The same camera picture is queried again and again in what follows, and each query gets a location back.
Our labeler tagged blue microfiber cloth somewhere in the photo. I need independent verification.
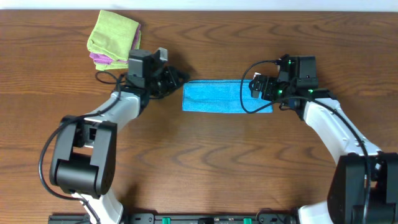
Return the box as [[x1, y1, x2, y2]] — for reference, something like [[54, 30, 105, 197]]
[[182, 79, 268, 114]]

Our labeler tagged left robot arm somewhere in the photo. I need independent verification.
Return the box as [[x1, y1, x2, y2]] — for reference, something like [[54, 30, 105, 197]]
[[43, 66, 190, 223]]

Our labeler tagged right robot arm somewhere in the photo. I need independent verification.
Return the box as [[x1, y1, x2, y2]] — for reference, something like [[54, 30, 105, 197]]
[[249, 55, 397, 224]]

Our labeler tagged green folded cloth bottom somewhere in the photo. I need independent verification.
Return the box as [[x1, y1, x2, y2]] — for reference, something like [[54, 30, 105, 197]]
[[95, 30, 142, 72]]

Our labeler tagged green folded cloth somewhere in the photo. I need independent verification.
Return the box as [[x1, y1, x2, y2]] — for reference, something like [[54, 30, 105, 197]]
[[95, 30, 142, 72], [86, 10, 141, 61]]

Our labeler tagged green folded cloth top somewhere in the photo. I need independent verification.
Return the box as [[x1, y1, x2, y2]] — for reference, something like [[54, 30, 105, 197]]
[[86, 10, 141, 61]]

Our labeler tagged purple folded cloth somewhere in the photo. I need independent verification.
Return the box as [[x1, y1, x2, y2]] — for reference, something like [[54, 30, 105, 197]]
[[89, 25, 141, 65]]

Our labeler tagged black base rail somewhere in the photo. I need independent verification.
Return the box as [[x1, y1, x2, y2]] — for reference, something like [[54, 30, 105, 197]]
[[48, 213, 299, 224]]

